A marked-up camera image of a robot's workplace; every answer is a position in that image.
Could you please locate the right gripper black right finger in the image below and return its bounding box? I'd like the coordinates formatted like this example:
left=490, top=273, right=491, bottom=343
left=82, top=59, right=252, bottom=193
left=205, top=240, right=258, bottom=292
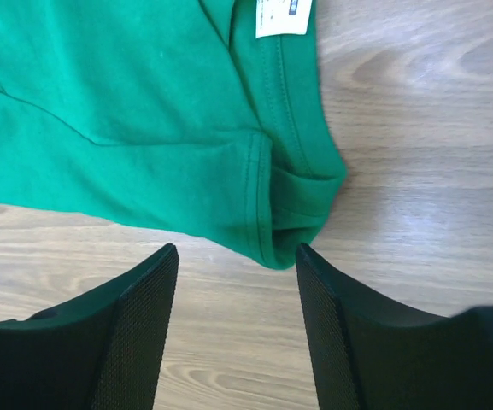
left=296, top=244, right=493, bottom=409

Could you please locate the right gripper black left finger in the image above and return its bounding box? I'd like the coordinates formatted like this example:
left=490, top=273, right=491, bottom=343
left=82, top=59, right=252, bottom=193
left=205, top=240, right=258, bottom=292
left=0, top=243, right=179, bottom=409

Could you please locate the green t shirt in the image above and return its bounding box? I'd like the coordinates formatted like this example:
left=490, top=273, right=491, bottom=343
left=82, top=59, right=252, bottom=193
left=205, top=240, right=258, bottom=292
left=0, top=1, right=347, bottom=269

